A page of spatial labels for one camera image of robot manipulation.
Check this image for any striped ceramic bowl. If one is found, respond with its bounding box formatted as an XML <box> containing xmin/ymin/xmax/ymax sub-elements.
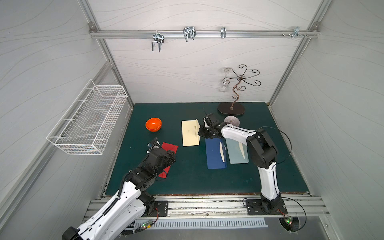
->
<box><xmin>224</xmin><ymin>116</ymin><xmax>240</xmax><ymax>127</ymax></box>

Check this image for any white wire basket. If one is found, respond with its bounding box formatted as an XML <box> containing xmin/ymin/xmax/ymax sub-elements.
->
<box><xmin>46</xmin><ymin>80</ymin><xmax>128</xmax><ymax>155</ymax></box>

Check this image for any dark jewelry stand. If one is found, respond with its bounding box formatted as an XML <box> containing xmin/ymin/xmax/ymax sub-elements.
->
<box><xmin>218</xmin><ymin>64</ymin><xmax>262</xmax><ymax>116</ymax></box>

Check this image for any cream envelope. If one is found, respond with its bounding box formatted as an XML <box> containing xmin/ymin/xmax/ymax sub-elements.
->
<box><xmin>182</xmin><ymin>119</ymin><xmax>200</xmax><ymax>147</ymax></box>

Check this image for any light blue envelope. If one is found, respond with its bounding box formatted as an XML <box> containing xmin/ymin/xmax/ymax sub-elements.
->
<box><xmin>226</xmin><ymin>139</ymin><xmax>249</xmax><ymax>165</ymax></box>

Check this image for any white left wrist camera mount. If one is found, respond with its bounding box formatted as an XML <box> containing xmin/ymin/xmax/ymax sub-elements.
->
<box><xmin>147</xmin><ymin>138</ymin><xmax>161</xmax><ymax>154</ymax></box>

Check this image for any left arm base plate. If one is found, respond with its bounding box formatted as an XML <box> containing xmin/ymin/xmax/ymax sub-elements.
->
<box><xmin>143</xmin><ymin>201</ymin><xmax>169</xmax><ymax>218</ymax></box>

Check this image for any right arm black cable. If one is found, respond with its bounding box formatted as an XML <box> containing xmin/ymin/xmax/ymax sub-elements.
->
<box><xmin>256</xmin><ymin>125</ymin><xmax>293</xmax><ymax>166</ymax></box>

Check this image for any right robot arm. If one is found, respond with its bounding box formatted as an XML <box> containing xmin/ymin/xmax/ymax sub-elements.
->
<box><xmin>198</xmin><ymin>113</ymin><xmax>282</xmax><ymax>214</ymax></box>

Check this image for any orange plastic bowl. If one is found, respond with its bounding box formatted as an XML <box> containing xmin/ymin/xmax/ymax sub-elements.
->
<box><xmin>145</xmin><ymin>118</ymin><xmax>162</xmax><ymax>132</ymax></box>

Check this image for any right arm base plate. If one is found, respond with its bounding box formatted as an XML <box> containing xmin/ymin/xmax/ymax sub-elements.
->
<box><xmin>243</xmin><ymin>198</ymin><xmax>288</xmax><ymax>216</ymax></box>

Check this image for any dark blue envelope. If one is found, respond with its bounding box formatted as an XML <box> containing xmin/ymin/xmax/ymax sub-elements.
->
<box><xmin>205</xmin><ymin>138</ymin><xmax>227</xmax><ymax>170</ymax></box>

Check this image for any aluminium crossbar rail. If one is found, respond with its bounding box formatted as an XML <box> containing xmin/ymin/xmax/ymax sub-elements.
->
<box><xmin>90</xmin><ymin>29</ymin><xmax>321</xmax><ymax>39</ymax></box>

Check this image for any metal hook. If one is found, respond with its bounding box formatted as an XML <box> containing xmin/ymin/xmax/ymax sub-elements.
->
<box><xmin>221</xmin><ymin>27</ymin><xmax>227</xmax><ymax>39</ymax></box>
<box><xmin>183</xmin><ymin>27</ymin><xmax>197</xmax><ymax>42</ymax></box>
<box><xmin>282</xmin><ymin>27</ymin><xmax>309</xmax><ymax>39</ymax></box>
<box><xmin>152</xmin><ymin>33</ymin><xmax>165</xmax><ymax>53</ymax></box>

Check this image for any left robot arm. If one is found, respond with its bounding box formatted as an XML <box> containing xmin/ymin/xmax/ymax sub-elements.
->
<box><xmin>62</xmin><ymin>143</ymin><xmax>176</xmax><ymax>240</ymax></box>

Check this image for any red envelope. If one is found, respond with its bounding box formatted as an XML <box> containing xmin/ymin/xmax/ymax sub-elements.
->
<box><xmin>158</xmin><ymin>143</ymin><xmax>179</xmax><ymax>180</ymax></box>

